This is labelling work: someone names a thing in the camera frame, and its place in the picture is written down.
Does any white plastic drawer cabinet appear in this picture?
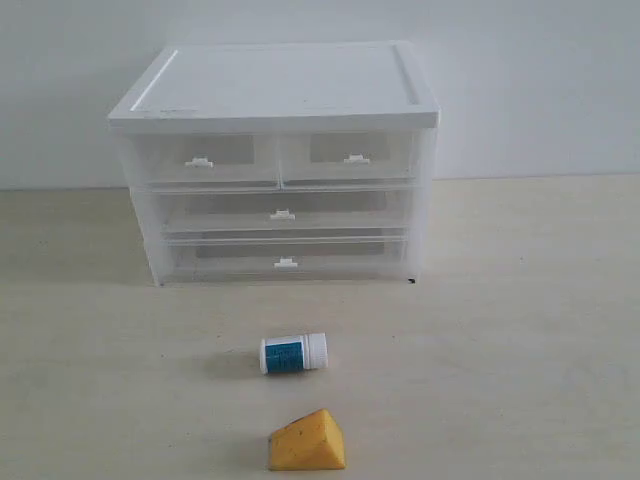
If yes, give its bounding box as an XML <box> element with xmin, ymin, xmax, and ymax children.
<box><xmin>108</xmin><ymin>41</ymin><xmax>440</xmax><ymax>286</ymax></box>

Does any white blue-label pill bottle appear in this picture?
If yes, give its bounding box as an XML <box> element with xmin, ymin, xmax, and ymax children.
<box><xmin>259</xmin><ymin>333</ymin><xmax>329</xmax><ymax>375</ymax></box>

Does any yellow cheese wedge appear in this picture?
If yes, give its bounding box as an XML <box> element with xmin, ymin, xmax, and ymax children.
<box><xmin>268</xmin><ymin>408</ymin><xmax>347</xmax><ymax>471</ymax></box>

